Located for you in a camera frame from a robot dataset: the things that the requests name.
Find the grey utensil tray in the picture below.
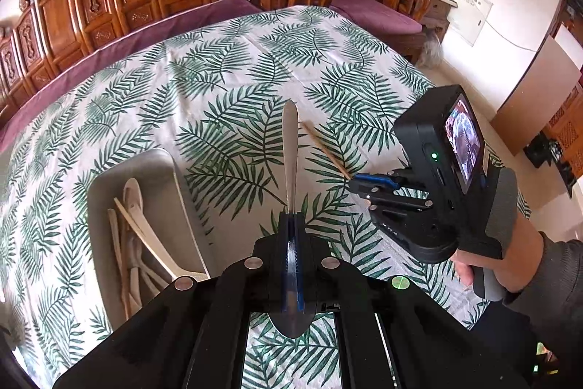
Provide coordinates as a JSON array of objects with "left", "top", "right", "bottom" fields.
[{"left": 86, "top": 148, "right": 215, "bottom": 321}]

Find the long purple bench cushion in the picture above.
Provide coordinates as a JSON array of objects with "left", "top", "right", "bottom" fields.
[{"left": 0, "top": 0, "right": 265, "bottom": 153}]

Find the grey fluffy mop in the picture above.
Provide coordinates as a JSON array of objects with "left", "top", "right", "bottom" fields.
[{"left": 416, "top": 29, "right": 445, "bottom": 68}]

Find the beige leaning board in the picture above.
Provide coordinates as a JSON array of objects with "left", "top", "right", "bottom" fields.
[{"left": 489, "top": 36, "right": 583, "bottom": 157}]

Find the person's right forearm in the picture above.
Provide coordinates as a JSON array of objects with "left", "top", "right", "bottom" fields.
[{"left": 501, "top": 232, "right": 583, "bottom": 389}]

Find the white wall panel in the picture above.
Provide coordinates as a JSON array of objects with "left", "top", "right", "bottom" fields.
[{"left": 449, "top": 0, "right": 494, "bottom": 48}]

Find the light wooden chopstick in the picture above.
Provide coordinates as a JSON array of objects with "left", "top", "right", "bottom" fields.
[{"left": 107, "top": 209, "right": 128, "bottom": 319}]

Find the person's dark clothing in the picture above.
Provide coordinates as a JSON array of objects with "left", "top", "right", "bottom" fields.
[{"left": 469, "top": 302, "right": 552, "bottom": 389}]

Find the brown wooden chopstick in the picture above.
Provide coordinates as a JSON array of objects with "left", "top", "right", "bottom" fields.
[{"left": 300, "top": 123, "right": 351, "bottom": 180}]

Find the leaf print tablecloth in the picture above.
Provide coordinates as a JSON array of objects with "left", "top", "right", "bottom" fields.
[{"left": 0, "top": 5, "right": 531, "bottom": 389}]

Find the person's right hand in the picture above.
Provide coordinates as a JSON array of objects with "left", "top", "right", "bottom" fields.
[{"left": 454, "top": 213, "right": 546, "bottom": 303}]

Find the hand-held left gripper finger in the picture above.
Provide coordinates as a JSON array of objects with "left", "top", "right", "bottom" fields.
[
  {"left": 52, "top": 211, "right": 292, "bottom": 389},
  {"left": 291, "top": 211, "right": 531, "bottom": 389}
]

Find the steel spoon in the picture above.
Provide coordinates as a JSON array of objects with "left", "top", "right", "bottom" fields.
[{"left": 269, "top": 100, "right": 315, "bottom": 337}]

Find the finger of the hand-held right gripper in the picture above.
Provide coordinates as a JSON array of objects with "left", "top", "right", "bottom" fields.
[
  {"left": 350, "top": 182, "right": 411, "bottom": 212},
  {"left": 353, "top": 171, "right": 413, "bottom": 189}
]

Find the wooden side table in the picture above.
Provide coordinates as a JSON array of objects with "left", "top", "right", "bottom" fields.
[{"left": 421, "top": 0, "right": 458, "bottom": 39}]

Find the purple seat cushion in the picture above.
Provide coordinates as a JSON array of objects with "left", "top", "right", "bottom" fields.
[{"left": 329, "top": 0, "right": 422, "bottom": 35}]

